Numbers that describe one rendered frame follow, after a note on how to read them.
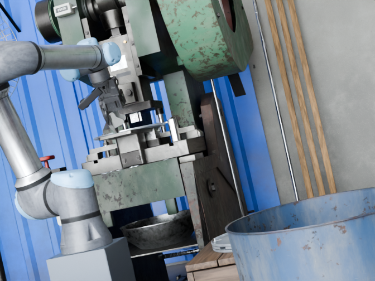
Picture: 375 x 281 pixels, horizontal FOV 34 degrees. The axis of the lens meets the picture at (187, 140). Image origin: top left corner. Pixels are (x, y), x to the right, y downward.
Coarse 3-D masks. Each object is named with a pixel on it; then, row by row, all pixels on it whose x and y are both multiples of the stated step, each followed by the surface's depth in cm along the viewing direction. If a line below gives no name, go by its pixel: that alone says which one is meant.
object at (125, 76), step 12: (120, 36) 248; (120, 48) 248; (120, 60) 248; (132, 60) 247; (120, 72) 248; (132, 72) 247; (120, 84) 249; (132, 84) 245; (144, 84) 250; (132, 96) 244; (144, 96) 247
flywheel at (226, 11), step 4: (220, 0) 247; (224, 0) 275; (228, 0) 275; (220, 4) 245; (224, 4) 274; (228, 4) 274; (224, 8) 274; (228, 8) 274; (224, 12) 273; (228, 12) 273; (232, 12) 278; (224, 16) 247; (228, 16) 272; (232, 16) 276; (228, 20) 271; (232, 20) 273; (228, 24) 270; (232, 24) 270; (232, 28) 268
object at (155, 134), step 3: (153, 129) 250; (156, 129) 253; (159, 129) 257; (150, 132) 250; (153, 132) 250; (156, 132) 252; (159, 132) 256; (147, 135) 250; (150, 135) 250; (153, 135) 250; (156, 135) 251; (159, 135) 255; (147, 138) 250; (150, 138) 250; (153, 138) 250
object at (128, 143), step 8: (104, 136) 228; (112, 136) 227; (120, 136) 230; (128, 136) 239; (136, 136) 238; (144, 136) 244; (120, 144) 240; (128, 144) 239; (136, 144) 238; (144, 144) 241; (120, 152) 240; (128, 152) 239; (136, 152) 238; (144, 152) 239; (120, 160) 241; (128, 160) 239; (136, 160) 238; (144, 160) 238
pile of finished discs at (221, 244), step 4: (220, 236) 196; (224, 236) 195; (212, 240) 190; (216, 240) 191; (220, 240) 189; (224, 240) 188; (228, 240) 186; (212, 244) 184; (216, 244) 181; (220, 244) 178; (224, 244) 177; (228, 244) 176; (216, 248) 181; (220, 248) 180; (224, 248) 180; (228, 248) 176; (220, 252) 179; (224, 252) 178; (228, 252) 176; (232, 252) 176
